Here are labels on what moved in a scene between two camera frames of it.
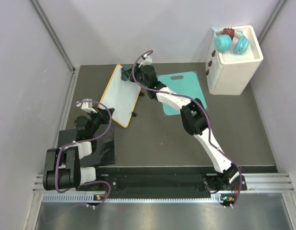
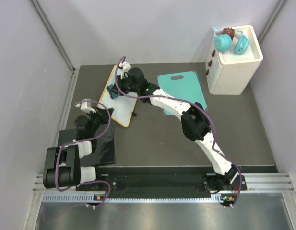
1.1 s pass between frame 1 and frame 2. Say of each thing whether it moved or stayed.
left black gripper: stayed
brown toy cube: stayed
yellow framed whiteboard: stayed
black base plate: stayed
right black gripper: moved
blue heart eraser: moved
